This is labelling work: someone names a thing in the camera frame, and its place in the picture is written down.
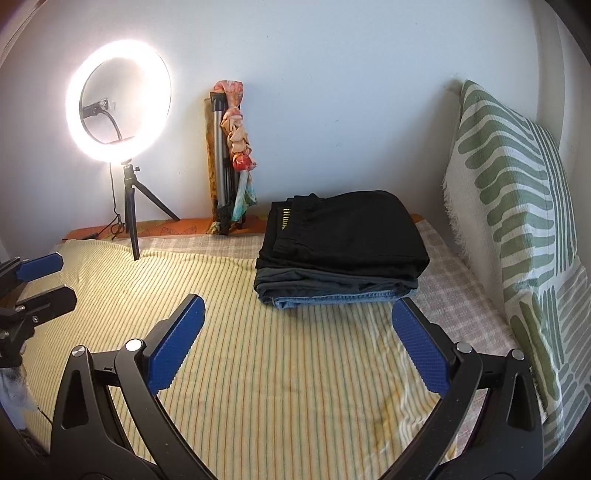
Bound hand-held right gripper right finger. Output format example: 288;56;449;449
392;296;546;480

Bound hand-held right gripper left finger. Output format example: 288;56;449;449
48;294;218;480

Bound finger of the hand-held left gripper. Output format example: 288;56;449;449
0;251;64;289
13;285;78;325

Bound black pants with yellow lines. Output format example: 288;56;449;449
256;191;431;280

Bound dark grey folded pants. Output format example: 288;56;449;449
255;268;419;302

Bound pink checked blanket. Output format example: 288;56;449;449
406;220;550;480

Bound folded blue jeans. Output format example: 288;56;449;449
272;288;411;309

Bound yellow striped cloth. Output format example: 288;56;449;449
18;237;467;480

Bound small black tripod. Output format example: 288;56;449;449
121;159;181;260

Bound brown wooden board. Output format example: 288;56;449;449
203;97;222;234

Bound green white patterned cushion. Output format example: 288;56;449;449
442;79;591;462

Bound folded silver tripod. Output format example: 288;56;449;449
209;93;241;235

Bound colourful floral scarf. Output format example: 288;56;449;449
215;79;260;228

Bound black ring light cable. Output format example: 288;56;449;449
81;164;127;241

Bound white ring light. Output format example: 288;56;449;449
66;39;172;163

